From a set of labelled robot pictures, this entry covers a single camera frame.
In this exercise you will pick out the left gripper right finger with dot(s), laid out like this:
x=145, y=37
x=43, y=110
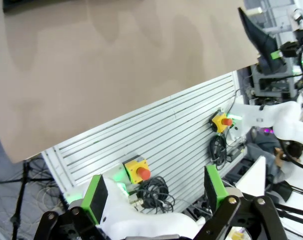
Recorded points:
x=215, y=190

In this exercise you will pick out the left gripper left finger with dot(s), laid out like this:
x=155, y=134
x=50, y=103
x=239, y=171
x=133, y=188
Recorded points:
x=94, y=197

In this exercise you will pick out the black leather loafer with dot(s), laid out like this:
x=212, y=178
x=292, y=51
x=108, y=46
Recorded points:
x=261, y=40

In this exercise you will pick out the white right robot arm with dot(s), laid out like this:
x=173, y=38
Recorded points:
x=286, y=117

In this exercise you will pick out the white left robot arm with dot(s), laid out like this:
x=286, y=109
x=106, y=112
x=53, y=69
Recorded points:
x=154, y=225

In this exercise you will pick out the grey equipment rack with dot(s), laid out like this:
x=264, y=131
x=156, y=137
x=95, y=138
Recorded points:
x=266, y=82

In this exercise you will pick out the black power adapter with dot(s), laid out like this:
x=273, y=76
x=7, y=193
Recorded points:
x=236, y=153

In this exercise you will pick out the yellow emergency stop button box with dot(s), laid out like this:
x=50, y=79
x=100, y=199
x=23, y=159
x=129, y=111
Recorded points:
x=217, y=123
x=134, y=167

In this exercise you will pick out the seated person in grey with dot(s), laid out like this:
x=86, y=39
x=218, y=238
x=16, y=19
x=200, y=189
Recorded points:
x=264, y=150

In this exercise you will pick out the black tripod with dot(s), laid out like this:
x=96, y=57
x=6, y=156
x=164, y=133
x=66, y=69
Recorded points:
x=20, y=190

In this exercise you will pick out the white slotted aluminium base panel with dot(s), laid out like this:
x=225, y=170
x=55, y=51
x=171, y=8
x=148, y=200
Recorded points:
x=166, y=125

